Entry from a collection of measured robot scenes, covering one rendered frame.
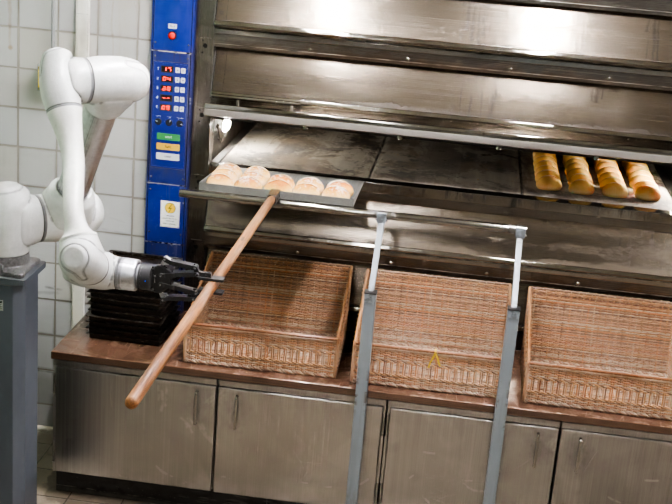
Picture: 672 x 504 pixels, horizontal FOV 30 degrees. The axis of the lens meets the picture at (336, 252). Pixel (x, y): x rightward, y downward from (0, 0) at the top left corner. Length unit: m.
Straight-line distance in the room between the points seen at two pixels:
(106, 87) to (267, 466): 1.60
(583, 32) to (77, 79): 1.88
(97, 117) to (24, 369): 0.91
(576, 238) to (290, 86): 1.21
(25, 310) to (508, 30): 1.94
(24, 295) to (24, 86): 1.12
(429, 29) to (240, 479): 1.76
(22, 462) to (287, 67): 1.69
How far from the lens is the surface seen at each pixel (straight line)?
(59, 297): 5.12
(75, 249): 3.30
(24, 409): 4.25
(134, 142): 4.85
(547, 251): 4.76
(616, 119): 4.65
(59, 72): 3.63
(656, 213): 4.76
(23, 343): 4.15
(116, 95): 3.69
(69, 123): 3.60
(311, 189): 4.39
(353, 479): 4.48
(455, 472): 4.50
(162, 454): 4.64
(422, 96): 4.63
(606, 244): 4.78
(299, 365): 4.51
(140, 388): 2.78
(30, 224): 4.05
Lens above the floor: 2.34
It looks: 18 degrees down
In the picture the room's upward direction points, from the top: 5 degrees clockwise
